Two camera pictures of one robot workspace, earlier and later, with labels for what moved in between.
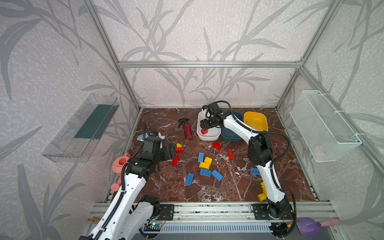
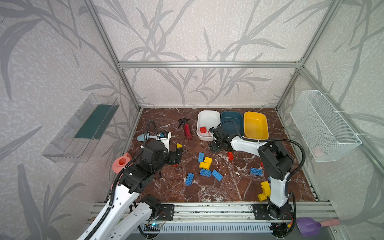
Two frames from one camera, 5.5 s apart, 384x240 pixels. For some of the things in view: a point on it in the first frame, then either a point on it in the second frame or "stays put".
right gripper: x=207 y=123 → x=217 y=142
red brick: x=230 y=154 stays put
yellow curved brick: x=204 y=165 stays put
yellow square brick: x=208 y=160 stays put
